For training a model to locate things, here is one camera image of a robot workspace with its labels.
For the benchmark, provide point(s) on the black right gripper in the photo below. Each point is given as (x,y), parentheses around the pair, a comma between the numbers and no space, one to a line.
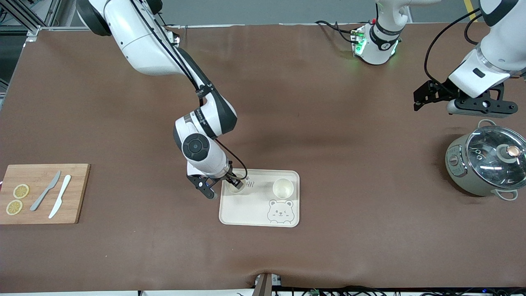
(229,176)

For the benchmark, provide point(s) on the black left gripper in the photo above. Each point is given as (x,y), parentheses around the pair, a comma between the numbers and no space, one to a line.
(444,89)

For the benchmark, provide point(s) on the white plastic cup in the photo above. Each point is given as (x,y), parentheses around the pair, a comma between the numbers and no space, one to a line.
(283,189)
(233,190)

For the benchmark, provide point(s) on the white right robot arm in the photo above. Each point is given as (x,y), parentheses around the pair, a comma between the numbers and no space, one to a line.
(139,45)

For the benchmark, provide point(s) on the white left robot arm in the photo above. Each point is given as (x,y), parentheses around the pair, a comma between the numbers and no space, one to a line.
(501,53)

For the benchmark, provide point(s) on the cream tray with bear print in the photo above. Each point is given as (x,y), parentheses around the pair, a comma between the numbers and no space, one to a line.
(254,209)

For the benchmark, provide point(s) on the sage green electric cooker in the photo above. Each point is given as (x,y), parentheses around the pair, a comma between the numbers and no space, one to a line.
(464,176)

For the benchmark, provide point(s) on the glass cooker lid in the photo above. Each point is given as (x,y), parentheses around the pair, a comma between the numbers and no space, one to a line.
(489,160)

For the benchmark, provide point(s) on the brown table cover mat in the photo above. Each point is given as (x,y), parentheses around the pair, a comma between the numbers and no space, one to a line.
(328,123)

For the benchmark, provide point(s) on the grey metal table clamp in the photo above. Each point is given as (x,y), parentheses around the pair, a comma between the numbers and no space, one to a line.
(267,284)

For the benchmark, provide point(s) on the bamboo cutting board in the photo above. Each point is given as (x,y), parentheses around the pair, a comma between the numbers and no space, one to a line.
(78,205)

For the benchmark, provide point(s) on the white plastic knife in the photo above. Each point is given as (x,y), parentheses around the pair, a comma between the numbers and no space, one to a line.
(61,193)

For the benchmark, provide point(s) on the grey plastic knife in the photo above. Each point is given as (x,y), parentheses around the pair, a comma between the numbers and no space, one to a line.
(39,201)

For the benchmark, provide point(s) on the lemon slice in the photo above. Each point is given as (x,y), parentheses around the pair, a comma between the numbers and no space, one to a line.
(21,191)
(14,207)

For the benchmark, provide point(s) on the aluminium frame profile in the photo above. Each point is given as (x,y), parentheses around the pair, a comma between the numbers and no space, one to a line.
(24,16)

